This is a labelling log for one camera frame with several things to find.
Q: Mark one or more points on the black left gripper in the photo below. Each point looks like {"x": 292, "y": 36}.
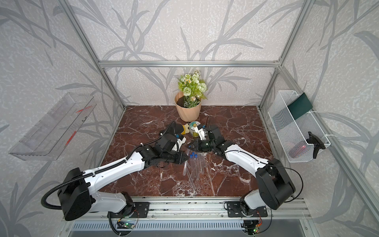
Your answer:
{"x": 181, "y": 155}

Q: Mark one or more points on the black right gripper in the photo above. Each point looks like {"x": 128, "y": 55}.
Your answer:
{"x": 197, "y": 145}

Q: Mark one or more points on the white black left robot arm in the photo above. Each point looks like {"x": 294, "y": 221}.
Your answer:
{"x": 83, "y": 193}

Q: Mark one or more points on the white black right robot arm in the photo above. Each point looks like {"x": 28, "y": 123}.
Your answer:
{"x": 275, "y": 186}

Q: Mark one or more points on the green yellow labelled round tin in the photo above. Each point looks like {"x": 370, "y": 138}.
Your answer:
{"x": 194, "y": 128}

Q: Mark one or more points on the black work glove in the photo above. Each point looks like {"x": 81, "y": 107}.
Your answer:
{"x": 176, "y": 129}

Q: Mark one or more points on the beige ribbed flower pot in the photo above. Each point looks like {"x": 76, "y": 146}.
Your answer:
{"x": 186, "y": 114}

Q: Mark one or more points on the green white artificial flowers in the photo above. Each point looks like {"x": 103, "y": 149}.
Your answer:
{"x": 193, "y": 89}

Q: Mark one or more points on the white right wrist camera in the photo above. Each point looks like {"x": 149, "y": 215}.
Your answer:
{"x": 202, "y": 134}

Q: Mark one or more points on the aluminium frame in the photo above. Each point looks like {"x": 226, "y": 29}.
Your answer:
{"x": 356, "y": 178}

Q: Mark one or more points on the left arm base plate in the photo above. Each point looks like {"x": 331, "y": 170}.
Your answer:
{"x": 135, "y": 210}

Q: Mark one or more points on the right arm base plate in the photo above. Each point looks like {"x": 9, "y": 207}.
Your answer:
{"x": 237, "y": 209}

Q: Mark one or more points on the white wire mesh basket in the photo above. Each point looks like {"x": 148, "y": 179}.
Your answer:
{"x": 291, "y": 133}

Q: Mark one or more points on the clear plastic wall shelf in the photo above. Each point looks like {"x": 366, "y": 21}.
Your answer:
{"x": 47, "y": 140}

